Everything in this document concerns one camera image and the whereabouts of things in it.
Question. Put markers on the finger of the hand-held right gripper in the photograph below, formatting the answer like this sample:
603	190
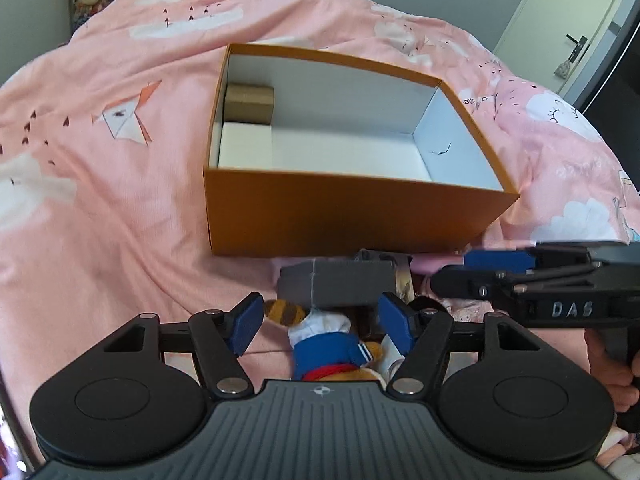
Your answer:
497	260
465	282

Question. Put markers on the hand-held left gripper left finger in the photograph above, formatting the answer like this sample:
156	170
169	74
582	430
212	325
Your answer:
247	322

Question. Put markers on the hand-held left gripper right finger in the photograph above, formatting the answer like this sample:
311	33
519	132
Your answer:
395	322

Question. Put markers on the pink backpack pouch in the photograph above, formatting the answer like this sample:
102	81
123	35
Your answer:
422	265

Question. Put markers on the black gift box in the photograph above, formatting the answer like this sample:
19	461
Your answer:
340	285

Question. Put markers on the orange cardboard box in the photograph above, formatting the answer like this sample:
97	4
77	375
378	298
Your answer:
325	215

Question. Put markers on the person's right hand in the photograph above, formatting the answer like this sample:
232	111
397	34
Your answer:
607	370

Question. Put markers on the pink printed blanket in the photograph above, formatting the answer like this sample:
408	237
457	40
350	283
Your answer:
125	210

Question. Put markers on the white box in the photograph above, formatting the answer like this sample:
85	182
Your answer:
245	145

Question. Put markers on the grey hanging charm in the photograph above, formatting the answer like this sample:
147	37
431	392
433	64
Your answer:
564	69

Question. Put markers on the small brown cardboard box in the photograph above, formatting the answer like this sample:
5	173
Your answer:
250	105

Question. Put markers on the grey door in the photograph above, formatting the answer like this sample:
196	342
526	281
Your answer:
550	10

